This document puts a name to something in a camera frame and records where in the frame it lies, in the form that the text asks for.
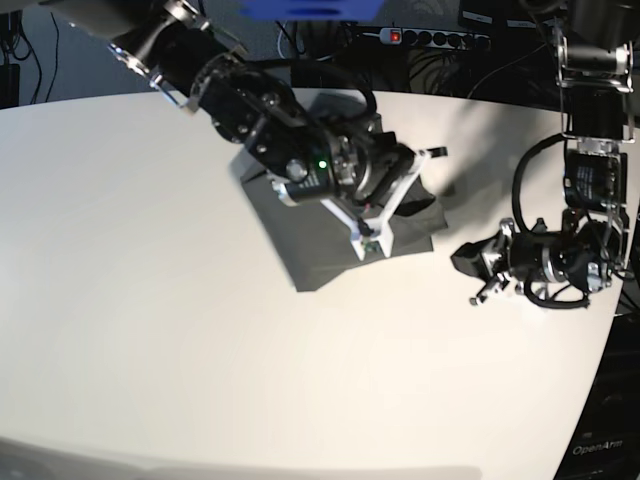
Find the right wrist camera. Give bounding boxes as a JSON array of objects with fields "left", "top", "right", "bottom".
[{"left": 350, "top": 232, "right": 394, "bottom": 261}]

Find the white cable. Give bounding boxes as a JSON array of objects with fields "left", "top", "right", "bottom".
[{"left": 275, "top": 21, "right": 335, "bottom": 65}]

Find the grey T-shirt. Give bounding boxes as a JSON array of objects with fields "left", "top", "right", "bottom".
[{"left": 238, "top": 91, "right": 449, "bottom": 294}]

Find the blue plastic mount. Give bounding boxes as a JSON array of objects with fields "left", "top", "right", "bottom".
[{"left": 241, "top": 0, "right": 384, "bottom": 21}]

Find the black cable on floor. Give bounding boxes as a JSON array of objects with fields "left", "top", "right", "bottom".
[{"left": 29, "top": 0, "right": 61, "bottom": 106}]

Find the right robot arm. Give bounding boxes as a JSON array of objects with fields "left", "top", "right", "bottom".
[{"left": 51, "top": 1, "right": 447, "bottom": 258}]

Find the black OpenArm box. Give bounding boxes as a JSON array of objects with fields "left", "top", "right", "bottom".
[{"left": 555, "top": 314, "right": 639, "bottom": 479}]

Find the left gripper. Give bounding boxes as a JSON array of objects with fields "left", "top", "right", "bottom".
[{"left": 450, "top": 218, "right": 516, "bottom": 306}]

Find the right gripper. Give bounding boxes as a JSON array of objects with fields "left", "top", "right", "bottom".
[{"left": 321, "top": 145, "right": 448, "bottom": 260}]

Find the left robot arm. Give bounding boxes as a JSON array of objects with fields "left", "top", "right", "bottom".
[{"left": 451, "top": 1, "right": 639, "bottom": 310}]

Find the black box at left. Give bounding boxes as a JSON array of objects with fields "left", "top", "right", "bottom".
[{"left": 0, "top": 63, "right": 20, "bottom": 109}]

